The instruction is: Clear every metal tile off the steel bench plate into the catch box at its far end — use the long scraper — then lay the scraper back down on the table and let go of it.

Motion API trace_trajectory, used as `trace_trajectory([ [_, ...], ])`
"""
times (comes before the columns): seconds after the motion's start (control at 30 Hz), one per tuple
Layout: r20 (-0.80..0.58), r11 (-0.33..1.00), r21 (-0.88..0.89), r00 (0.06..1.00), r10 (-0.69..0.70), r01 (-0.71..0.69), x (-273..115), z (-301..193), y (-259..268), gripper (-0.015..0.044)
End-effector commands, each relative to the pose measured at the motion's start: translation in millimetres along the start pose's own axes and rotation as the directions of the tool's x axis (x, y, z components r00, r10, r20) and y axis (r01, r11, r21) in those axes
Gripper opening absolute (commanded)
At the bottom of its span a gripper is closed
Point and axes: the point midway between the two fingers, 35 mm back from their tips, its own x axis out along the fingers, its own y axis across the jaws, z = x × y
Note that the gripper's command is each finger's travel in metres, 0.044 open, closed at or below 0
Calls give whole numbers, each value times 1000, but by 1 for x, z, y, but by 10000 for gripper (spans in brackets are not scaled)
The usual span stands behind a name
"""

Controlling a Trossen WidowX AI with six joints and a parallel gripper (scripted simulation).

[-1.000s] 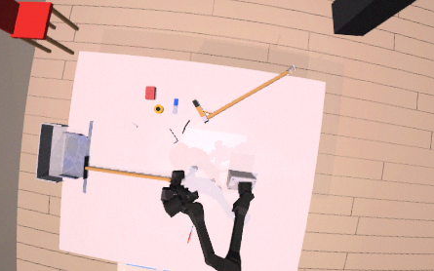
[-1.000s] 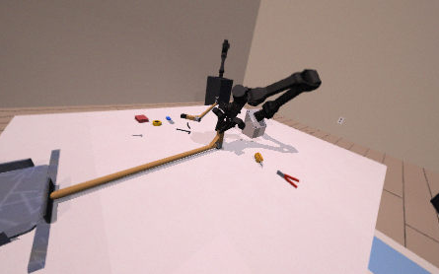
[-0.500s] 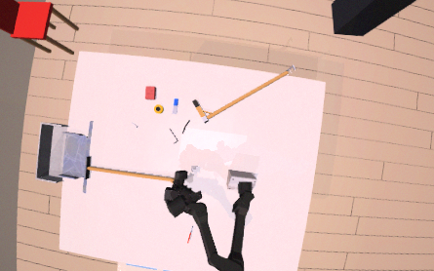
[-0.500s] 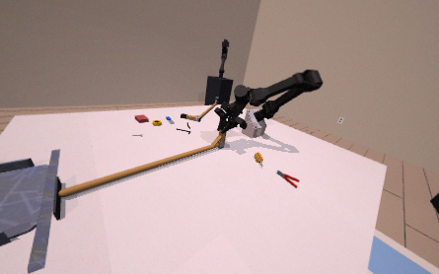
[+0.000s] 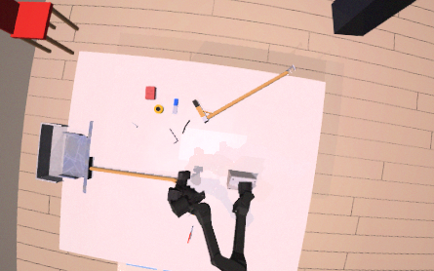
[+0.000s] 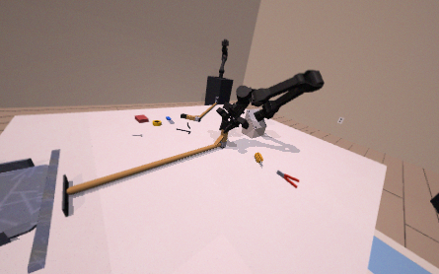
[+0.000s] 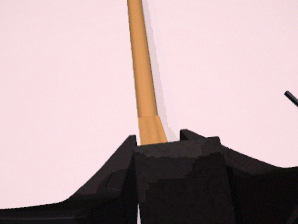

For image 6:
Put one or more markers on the red-handled pliers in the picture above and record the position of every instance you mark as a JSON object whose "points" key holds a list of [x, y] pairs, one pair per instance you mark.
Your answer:
{"points": [[284, 175]]}

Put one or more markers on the orange ribbed handle with grey metal rod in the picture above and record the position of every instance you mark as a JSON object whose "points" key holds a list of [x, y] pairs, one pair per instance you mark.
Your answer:
{"points": [[258, 158]]}

